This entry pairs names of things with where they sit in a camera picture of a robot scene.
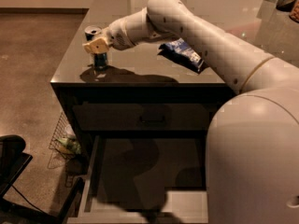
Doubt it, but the dark counter cabinet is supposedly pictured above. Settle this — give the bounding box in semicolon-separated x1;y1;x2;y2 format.
51;0;299;160

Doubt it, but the top drawer with handle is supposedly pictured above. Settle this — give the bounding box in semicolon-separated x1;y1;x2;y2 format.
73;103;212;132

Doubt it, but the blue chip bag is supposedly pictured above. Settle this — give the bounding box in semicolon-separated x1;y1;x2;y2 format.
159;38;207;74

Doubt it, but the redbull can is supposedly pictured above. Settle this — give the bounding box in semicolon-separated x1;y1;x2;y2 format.
83;25;108;71

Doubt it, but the open middle drawer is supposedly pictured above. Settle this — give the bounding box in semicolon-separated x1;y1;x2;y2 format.
67;137;208;224

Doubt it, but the wire basket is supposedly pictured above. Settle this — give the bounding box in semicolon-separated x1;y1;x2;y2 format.
48;112;81;169

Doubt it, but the black cable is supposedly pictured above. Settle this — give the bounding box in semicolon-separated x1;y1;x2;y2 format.
8;182;48;215

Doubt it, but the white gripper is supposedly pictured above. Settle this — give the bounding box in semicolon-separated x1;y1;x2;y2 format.
83;12;150;54

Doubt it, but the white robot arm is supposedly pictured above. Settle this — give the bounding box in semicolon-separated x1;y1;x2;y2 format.
84;0;299;224

